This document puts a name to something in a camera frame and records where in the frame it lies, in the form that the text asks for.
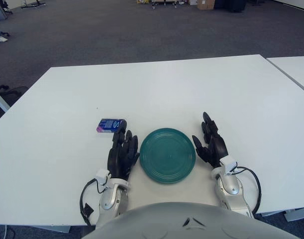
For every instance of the white table foot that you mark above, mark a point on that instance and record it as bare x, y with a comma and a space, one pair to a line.
293, 215

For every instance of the blue gum pack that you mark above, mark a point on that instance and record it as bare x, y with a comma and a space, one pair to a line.
108, 124

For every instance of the black cabinet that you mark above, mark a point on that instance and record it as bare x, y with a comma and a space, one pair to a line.
231, 5

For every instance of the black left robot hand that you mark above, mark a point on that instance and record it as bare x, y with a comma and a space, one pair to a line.
122, 156

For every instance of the yellow items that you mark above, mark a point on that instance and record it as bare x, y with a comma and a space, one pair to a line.
141, 1

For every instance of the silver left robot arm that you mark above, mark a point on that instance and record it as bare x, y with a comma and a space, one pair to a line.
109, 196

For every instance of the black floor stand base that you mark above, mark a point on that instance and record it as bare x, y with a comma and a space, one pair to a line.
32, 5

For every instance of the white table leg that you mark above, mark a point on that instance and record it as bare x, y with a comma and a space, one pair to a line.
1, 100

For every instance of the person leg with white shoe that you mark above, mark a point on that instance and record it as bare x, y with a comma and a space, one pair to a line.
2, 38

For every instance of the wheeled metal bench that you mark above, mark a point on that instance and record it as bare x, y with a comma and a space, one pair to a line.
164, 2

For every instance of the brown cardboard box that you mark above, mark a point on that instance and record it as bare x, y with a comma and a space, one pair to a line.
206, 4

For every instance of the grey robot torso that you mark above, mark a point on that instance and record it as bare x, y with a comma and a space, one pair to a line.
166, 224

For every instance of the green round plate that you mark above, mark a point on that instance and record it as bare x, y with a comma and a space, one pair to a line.
166, 156

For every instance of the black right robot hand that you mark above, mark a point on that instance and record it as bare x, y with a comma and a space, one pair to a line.
216, 147

